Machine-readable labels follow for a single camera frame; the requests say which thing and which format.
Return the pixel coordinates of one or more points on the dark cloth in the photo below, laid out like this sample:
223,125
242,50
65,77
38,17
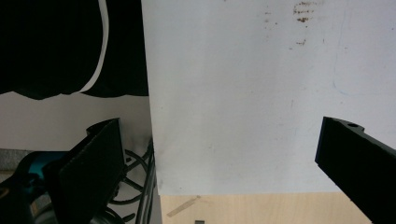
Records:
49,46

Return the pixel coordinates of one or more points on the white table mat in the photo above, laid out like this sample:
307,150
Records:
233,93

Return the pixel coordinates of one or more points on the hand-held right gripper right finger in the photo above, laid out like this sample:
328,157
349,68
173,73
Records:
358,161

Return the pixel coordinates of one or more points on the strip of clear tape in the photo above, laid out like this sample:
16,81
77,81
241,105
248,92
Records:
183,206

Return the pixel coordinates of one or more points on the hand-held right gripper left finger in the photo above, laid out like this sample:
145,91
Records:
90,168

